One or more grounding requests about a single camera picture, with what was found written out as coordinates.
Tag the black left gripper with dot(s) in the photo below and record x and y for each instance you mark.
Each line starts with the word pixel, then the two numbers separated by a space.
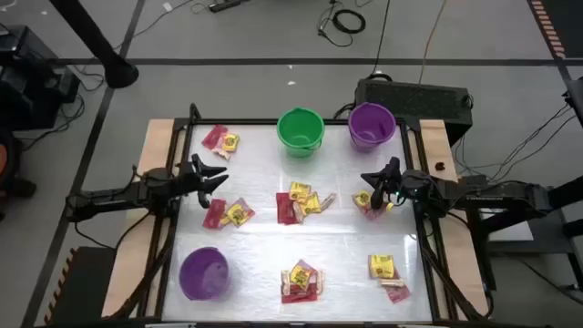
pixel 191 177

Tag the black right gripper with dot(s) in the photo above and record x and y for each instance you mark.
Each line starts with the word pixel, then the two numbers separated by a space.
pixel 392 180

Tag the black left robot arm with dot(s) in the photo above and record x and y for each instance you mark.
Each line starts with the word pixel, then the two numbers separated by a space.
pixel 114 196

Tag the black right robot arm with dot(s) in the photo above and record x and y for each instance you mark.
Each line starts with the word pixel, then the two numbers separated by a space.
pixel 501 191

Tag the purple halloween bucket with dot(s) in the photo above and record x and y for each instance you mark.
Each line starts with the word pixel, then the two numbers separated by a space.
pixel 202 273
pixel 371 125

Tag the green halloween bucket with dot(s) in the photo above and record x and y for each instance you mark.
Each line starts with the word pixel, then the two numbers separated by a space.
pixel 300 130

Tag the small dark object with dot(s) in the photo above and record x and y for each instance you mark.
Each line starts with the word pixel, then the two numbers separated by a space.
pixel 440 166

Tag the black computer case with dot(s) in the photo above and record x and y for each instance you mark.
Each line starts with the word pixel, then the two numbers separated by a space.
pixel 410 100

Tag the black pole stand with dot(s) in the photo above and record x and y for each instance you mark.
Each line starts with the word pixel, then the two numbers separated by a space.
pixel 118 73

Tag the white paper sheet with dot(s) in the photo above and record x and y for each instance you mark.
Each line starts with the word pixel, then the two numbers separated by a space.
pixel 512 232

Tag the hazard-striped black floor mat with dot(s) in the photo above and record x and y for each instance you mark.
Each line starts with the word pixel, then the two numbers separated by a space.
pixel 86 287
pixel 569 23

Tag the black power strip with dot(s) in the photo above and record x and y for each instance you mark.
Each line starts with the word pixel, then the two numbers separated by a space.
pixel 223 5

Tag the black equipment rack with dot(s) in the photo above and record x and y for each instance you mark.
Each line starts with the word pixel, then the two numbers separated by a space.
pixel 27 82

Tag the orange and black chair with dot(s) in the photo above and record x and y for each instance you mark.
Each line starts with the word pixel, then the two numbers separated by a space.
pixel 2 159

